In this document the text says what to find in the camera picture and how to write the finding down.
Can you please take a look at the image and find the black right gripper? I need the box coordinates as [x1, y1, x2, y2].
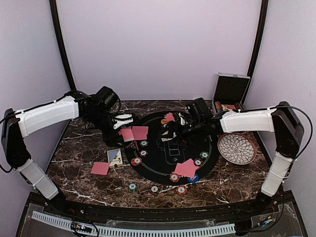
[158, 118, 204, 148]

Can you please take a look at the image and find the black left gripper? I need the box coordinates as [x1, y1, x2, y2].
[85, 109, 126, 148]

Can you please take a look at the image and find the red card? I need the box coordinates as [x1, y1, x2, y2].
[132, 126, 149, 141]
[174, 163, 195, 178]
[174, 159, 199, 178]
[164, 113, 175, 121]
[90, 162, 110, 175]

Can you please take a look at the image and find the orange big blind button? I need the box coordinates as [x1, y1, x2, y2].
[161, 119, 169, 124]

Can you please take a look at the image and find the blue small blind button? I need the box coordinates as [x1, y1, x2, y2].
[187, 174, 199, 183]

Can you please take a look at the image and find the red yellow poker chip stack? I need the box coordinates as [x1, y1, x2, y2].
[176, 185, 187, 195]

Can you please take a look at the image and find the red backed card deck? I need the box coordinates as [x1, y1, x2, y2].
[118, 127, 134, 142]

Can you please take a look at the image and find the face-up king card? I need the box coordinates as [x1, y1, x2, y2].
[161, 134, 174, 142]

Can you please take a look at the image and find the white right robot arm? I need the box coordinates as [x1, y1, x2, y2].
[170, 98, 304, 214]

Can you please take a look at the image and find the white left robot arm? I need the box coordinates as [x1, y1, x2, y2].
[1, 87, 127, 215]

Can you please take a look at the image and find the blue backed card deck box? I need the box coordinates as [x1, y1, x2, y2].
[107, 149, 123, 168]

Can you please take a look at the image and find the red triangle all-in marker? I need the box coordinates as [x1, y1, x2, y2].
[125, 141, 139, 151]

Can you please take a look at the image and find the round black poker mat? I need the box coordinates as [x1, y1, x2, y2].
[124, 111, 220, 186]

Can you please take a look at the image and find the purple and orange chip roll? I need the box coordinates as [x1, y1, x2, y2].
[214, 101, 223, 112]

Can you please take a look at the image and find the boxed card deck in case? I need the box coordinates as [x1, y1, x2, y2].
[222, 104, 236, 111]

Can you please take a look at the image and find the patterned ceramic plate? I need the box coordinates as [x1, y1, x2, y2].
[217, 133, 256, 165]

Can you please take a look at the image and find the aluminium poker case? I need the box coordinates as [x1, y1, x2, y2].
[212, 73, 251, 113]

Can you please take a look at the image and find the green poker chip stack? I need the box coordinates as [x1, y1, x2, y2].
[128, 183, 138, 193]

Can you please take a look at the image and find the black red poker chip stack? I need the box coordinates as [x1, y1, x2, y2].
[151, 186, 159, 193]

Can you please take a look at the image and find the white slotted cable duct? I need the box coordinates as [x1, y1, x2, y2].
[31, 211, 236, 237]

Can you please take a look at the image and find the black corner frame post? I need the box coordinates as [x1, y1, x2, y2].
[247, 0, 269, 78]

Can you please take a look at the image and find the black left frame post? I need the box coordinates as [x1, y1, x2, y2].
[49, 0, 77, 91]

